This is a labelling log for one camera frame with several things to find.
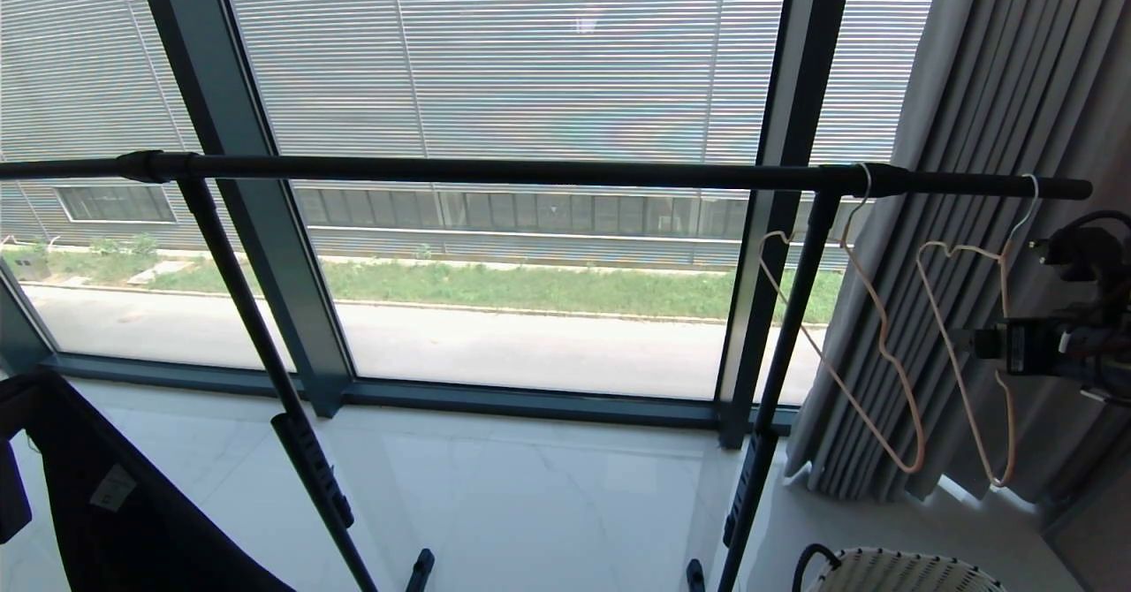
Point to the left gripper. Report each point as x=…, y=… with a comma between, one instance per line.
x=11, y=495

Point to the beige curtain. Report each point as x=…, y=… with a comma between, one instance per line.
x=998, y=88

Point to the white laundry basket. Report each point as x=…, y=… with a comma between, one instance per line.
x=892, y=570

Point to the window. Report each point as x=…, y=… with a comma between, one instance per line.
x=530, y=44

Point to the black garment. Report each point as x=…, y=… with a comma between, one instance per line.
x=115, y=548

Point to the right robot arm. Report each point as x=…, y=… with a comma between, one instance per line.
x=1100, y=345

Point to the pink clothes hanger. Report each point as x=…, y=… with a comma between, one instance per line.
x=948, y=353
x=884, y=345

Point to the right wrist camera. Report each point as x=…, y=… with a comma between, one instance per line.
x=1029, y=349

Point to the black clothes rack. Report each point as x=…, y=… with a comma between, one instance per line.
x=530, y=170

